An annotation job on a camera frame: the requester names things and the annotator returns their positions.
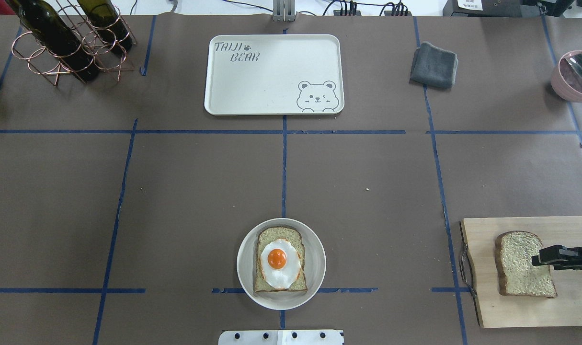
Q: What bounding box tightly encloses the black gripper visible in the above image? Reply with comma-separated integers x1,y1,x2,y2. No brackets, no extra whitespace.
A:
532,245,582,271

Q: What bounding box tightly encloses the brown bread slice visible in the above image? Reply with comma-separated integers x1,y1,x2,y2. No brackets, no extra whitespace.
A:
494,231,558,299

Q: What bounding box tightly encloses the cream bear serving tray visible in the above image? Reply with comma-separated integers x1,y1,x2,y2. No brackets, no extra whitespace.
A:
204,34,345,115

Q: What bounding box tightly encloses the wooden cutting board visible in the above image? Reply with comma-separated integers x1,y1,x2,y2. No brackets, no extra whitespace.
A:
461,216,582,328

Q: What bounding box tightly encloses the pink bowl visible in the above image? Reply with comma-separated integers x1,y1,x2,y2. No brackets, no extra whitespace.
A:
550,50,582,103

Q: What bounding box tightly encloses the folded grey cloth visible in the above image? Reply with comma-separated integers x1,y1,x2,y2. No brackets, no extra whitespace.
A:
410,41,458,89

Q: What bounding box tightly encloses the white round plate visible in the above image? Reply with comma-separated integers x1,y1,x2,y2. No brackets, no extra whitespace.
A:
236,218,327,311

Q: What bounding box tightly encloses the black computer box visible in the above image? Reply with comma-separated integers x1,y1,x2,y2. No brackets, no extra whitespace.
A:
442,0,542,18

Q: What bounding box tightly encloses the fried egg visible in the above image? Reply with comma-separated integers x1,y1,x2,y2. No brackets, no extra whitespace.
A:
258,238,302,290

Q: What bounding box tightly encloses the bread slice on plate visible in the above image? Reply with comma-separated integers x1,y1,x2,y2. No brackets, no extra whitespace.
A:
253,227,308,292

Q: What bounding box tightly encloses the dark green wine bottle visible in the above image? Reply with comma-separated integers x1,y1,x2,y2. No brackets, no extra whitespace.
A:
6,0,100,81

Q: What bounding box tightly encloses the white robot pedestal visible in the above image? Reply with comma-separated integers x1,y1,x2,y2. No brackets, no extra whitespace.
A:
218,329,345,345

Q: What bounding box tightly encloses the aluminium frame post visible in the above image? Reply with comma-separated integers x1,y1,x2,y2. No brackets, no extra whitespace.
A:
273,0,297,23

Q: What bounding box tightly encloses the copper wire bottle rack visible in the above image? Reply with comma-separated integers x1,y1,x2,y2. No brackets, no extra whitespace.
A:
12,0,136,86

